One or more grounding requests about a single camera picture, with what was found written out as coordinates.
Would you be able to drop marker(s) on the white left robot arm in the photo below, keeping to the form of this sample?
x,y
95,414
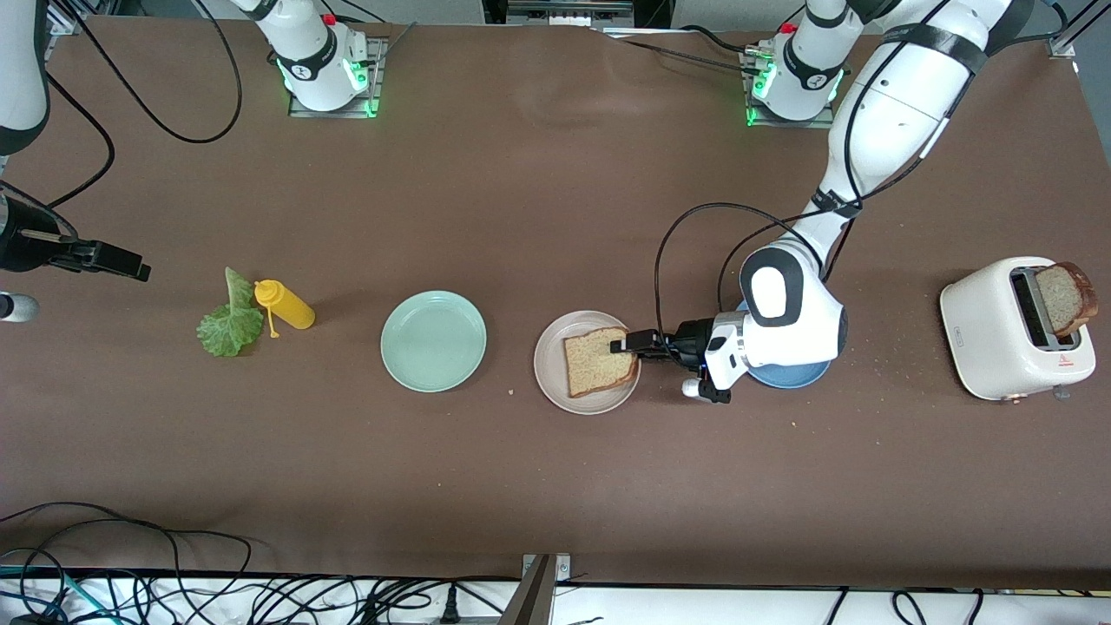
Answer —
x,y
894,104

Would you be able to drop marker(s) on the black power plug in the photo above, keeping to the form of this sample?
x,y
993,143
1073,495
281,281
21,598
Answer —
x,y
449,603

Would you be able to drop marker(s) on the aluminium profile strut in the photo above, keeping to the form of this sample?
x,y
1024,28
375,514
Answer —
x,y
1085,22

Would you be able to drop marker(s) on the aluminium profile bracket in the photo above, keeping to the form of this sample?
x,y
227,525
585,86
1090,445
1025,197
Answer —
x,y
534,595

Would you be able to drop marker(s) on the metal corner bracket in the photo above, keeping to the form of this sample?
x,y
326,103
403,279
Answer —
x,y
1061,45

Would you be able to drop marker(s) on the white toaster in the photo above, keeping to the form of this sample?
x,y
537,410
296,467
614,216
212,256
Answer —
x,y
981,330

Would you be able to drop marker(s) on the blue plate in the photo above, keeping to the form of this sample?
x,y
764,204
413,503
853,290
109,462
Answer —
x,y
790,378

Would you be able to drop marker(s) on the mint green plate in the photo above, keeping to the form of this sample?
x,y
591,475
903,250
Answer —
x,y
434,341

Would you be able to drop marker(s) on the beige plate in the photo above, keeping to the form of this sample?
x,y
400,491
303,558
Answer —
x,y
551,365

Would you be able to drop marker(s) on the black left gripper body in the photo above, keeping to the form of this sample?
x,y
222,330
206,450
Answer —
x,y
692,339

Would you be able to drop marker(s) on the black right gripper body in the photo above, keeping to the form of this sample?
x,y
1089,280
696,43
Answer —
x,y
24,244

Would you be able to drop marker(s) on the brown bread slice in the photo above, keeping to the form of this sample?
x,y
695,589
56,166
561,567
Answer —
x,y
1063,299
594,369

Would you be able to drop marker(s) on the yellow squeeze bottle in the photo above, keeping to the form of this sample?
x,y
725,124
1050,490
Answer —
x,y
295,312

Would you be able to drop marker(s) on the green lettuce leaf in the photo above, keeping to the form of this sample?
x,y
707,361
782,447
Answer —
x,y
227,334

